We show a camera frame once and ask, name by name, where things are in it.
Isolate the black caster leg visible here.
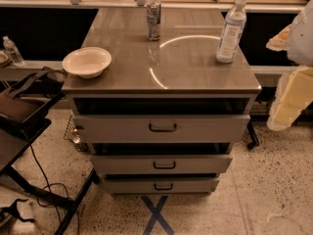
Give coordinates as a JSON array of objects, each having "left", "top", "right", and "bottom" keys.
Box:
[{"left": 247, "top": 122, "right": 259, "bottom": 150}]

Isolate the small water bottle on shelf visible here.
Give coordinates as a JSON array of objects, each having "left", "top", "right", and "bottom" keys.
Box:
[{"left": 3, "top": 36, "right": 24, "bottom": 66}]

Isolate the clear plastic water bottle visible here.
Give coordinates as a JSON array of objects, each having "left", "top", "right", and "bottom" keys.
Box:
[{"left": 216, "top": 0, "right": 246, "bottom": 63}]

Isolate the middle grey drawer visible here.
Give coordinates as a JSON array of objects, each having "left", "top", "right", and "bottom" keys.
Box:
[{"left": 91, "top": 155, "right": 233, "bottom": 175}]

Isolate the dark bag with strap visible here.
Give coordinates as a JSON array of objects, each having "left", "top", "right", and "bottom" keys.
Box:
[{"left": 0, "top": 66, "right": 67, "bottom": 139}]

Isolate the bottom grey drawer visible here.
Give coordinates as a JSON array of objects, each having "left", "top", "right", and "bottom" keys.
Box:
[{"left": 104, "top": 177, "right": 219, "bottom": 194}]

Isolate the black power cable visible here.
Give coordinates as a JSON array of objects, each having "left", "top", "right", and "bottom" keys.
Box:
[{"left": 27, "top": 140, "right": 82, "bottom": 235}]

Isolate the grey drawer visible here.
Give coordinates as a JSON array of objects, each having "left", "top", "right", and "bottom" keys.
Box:
[
  {"left": 73, "top": 115, "right": 249, "bottom": 144},
  {"left": 104, "top": 177, "right": 219, "bottom": 194},
  {"left": 91, "top": 155, "right": 233, "bottom": 175}
]

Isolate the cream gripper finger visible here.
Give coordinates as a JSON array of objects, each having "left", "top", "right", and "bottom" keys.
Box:
[
  {"left": 266, "top": 25, "right": 291, "bottom": 52},
  {"left": 267, "top": 66, "right": 313, "bottom": 131}
]

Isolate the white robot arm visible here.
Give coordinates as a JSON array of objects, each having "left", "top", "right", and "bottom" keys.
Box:
[{"left": 266, "top": 0, "right": 313, "bottom": 131}]

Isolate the grey drawer cabinet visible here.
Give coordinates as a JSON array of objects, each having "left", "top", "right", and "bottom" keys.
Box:
[{"left": 61, "top": 7, "right": 263, "bottom": 197}]

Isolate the top grey drawer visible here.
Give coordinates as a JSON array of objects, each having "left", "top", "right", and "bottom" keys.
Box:
[{"left": 73, "top": 115, "right": 249, "bottom": 144}]

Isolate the black side table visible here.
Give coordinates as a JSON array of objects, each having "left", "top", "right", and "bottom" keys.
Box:
[{"left": 1, "top": 118, "right": 96, "bottom": 235}]

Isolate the white paper bowl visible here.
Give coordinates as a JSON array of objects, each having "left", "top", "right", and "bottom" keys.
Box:
[{"left": 62, "top": 47, "right": 112, "bottom": 78}]

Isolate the silver redbull can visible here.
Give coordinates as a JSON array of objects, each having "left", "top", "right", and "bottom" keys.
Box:
[{"left": 147, "top": 1, "right": 161, "bottom": 41}]

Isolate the wire mesh basket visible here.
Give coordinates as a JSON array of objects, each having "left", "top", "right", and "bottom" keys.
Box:
[{"left": 64, "top": 117, "right": 89, "bottom": 153}]

